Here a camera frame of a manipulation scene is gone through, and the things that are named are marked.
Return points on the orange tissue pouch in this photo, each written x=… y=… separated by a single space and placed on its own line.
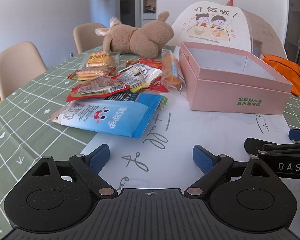
x=288 y=69

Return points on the white paper table runner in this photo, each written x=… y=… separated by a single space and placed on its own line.
x=162 y=157

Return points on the pink cardboard box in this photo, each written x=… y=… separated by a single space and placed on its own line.
x=223 y=79

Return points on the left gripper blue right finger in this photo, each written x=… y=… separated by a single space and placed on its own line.
x=204 y=159

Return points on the beige chair near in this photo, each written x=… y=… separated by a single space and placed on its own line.
x=19 y=64

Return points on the blue and white snack bag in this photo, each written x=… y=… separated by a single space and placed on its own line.
x=125 y=114

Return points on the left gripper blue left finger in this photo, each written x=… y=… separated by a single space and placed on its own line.
x=97 y=159

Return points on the white red snack packet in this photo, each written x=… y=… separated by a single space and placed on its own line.
x=138 y=76

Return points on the beige chair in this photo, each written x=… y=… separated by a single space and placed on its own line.
x=85 y=37
x=19 y=64

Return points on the long orange bread packet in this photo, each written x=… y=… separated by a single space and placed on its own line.
x=171 y=70

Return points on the white mesh food cover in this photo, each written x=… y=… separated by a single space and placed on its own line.
x=221 y=25

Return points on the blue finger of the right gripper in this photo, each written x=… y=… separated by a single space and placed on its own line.
x=294 y=134
x=253 y=146

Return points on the cracker packet red edge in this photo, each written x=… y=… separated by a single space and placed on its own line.
x=91 y=72

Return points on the beige chair far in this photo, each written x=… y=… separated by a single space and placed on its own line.
x=85 y=37

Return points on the brown plush bunny toy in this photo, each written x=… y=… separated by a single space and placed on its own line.
x=146 y=41

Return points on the red roast duck snack pouch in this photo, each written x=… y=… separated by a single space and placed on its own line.
x=100 y=87

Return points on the small bread packet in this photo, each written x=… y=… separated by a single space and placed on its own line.
x=101 y=59

